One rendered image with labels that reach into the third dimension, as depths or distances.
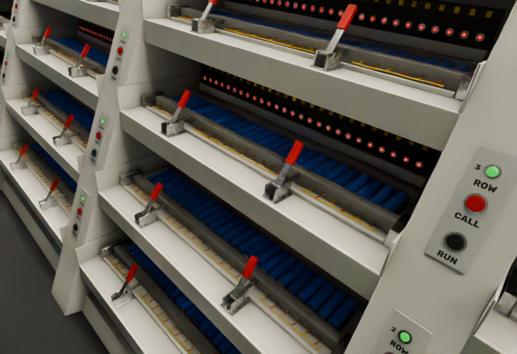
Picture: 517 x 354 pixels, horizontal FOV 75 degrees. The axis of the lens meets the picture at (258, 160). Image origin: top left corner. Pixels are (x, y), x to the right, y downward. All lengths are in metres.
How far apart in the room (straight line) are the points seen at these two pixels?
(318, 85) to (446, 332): 0.31
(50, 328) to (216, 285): 0.51
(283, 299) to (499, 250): 0.31
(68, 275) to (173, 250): 0.39
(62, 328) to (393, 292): 0.79
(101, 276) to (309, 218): 0.57
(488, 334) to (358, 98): 0.28
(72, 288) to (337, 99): 0.78
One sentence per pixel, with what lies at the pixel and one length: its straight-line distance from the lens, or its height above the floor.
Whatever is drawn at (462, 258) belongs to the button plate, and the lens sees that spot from 0.40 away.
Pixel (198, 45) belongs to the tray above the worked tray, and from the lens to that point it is 0.63.
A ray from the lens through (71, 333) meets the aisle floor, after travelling 1.00.
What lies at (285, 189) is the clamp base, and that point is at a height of 0.56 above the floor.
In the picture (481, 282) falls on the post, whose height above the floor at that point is 0.59.
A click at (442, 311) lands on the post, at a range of 0.42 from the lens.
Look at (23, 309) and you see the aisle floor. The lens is 1.06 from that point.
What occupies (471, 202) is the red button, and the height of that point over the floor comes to 0.66.
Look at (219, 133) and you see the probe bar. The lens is 0.64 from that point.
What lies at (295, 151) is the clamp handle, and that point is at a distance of 0.49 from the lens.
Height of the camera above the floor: 0.69
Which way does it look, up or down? 12 degrees down
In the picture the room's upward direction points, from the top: 20 degrees clockwise
